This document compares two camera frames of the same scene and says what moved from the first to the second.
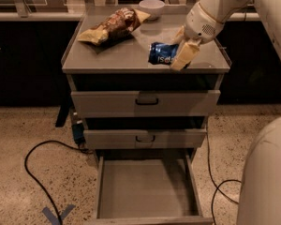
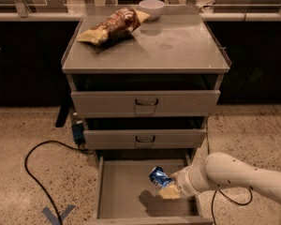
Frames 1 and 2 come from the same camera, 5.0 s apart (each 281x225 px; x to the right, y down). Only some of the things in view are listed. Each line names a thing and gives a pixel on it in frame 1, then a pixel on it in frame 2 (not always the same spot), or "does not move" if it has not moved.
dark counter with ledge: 27,51 does not move
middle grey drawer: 144,139 does not move
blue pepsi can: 162,52 → 159,176
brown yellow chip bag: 120,23 does not move
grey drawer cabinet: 144,121 does not move
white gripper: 200,25 → 184,181
